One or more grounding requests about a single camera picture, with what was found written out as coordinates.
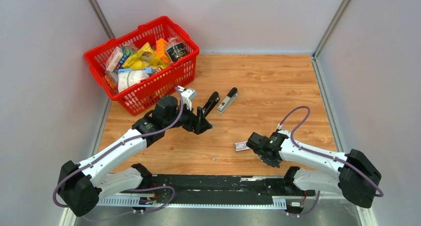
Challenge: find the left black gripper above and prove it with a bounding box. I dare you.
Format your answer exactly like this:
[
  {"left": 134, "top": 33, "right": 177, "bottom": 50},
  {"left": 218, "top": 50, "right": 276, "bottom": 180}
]
[{"left": 164, "top": 100, "right": 212, "bottom": 135}]

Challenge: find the white red staple box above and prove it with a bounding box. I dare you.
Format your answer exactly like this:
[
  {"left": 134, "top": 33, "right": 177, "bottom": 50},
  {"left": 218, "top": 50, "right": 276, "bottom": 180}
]
[{"left": 234, "top": 142, "right": 250, "bottom": 152}]

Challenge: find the black and grey stapler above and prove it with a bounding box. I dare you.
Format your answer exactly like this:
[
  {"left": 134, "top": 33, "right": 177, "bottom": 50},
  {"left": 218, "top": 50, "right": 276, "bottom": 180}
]
[{"left": 217, "top": 87, "right": 238, "bottom": 114}]

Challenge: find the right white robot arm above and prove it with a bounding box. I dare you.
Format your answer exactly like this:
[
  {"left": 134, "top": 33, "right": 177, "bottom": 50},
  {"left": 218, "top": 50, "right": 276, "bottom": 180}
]
[{"left": 246, "top": 129, "right": 382, "bottom": 209}]

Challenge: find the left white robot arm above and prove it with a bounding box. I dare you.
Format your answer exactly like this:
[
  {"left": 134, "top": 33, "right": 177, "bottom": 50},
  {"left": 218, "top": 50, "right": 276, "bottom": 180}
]
[{"left": 52, "top": 96, "right": 213, "bottom": 217}]

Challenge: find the black labelled package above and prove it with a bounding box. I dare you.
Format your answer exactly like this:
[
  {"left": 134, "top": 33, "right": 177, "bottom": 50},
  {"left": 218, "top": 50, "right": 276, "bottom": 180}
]
[{"left": 166, "top": 42, "right": 190, "bottom": 63}]

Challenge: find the red plastic shopping basket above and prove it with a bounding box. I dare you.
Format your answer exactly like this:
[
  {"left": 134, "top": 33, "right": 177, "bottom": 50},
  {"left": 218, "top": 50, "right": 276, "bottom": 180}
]
[{"left": 84, "top": 16, "right": 200, "bottom": 116}]

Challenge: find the orange box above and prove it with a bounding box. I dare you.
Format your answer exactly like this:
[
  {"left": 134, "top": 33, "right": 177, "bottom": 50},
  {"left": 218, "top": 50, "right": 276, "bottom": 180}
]
[{"left": 155, "top": 38, "right": 172, "bottom": 64}]

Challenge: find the yellow snack bag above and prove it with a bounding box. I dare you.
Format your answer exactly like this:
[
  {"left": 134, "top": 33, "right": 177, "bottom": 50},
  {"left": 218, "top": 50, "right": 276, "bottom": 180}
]
[{"left": 122, "top": 42, "right": 168, "bottom": 70}]

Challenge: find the white round package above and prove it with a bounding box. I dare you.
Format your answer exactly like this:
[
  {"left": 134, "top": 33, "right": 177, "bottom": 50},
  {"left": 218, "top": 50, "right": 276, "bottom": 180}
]
[{"left": 118, "top": 70, "right": 149, "bottom": 92}]

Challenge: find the white pink box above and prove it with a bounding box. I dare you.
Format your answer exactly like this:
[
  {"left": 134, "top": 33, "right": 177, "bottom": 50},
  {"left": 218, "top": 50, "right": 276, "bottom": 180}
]
[{"left": 105, "top": 46, "right": 123, "bottom": 72}]

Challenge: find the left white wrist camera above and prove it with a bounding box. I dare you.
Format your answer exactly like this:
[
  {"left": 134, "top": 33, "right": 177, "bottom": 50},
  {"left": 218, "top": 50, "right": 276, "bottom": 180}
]
[{"left": 175, "top": 86, "right": 198, "bottom": 111}]

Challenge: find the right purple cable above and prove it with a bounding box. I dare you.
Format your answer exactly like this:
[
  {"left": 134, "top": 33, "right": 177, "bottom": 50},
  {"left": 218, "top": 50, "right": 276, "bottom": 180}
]
[{"left": 278, "top": 106, "right": 385, "bottom": 218}]

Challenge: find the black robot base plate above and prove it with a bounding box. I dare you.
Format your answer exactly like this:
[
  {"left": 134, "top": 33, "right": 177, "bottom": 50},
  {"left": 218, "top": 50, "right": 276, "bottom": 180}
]
[{"left": 126, "top": 173, "right": 316, "bottom": 207}]

